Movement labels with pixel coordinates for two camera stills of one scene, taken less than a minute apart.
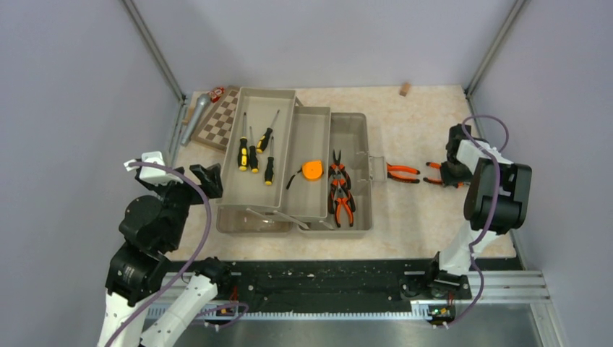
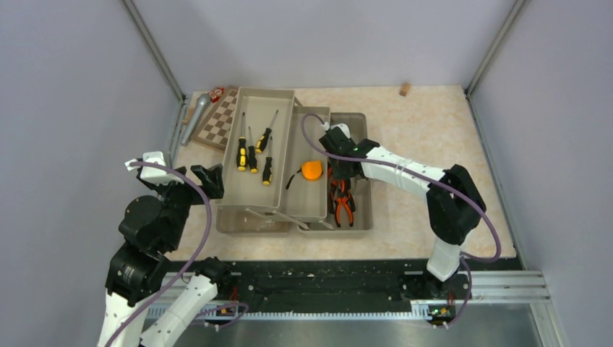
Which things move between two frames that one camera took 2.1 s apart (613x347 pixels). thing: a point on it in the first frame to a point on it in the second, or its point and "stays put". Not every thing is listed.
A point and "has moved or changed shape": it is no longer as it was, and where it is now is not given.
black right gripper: [447, 180] to [338, 175]
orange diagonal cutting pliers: [437, 181] has moved or changed shape
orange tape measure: [311, 169] stays put
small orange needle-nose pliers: [342, 199] stays put
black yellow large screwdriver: [243, 157] stays put
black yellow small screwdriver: [264, 138] stays put
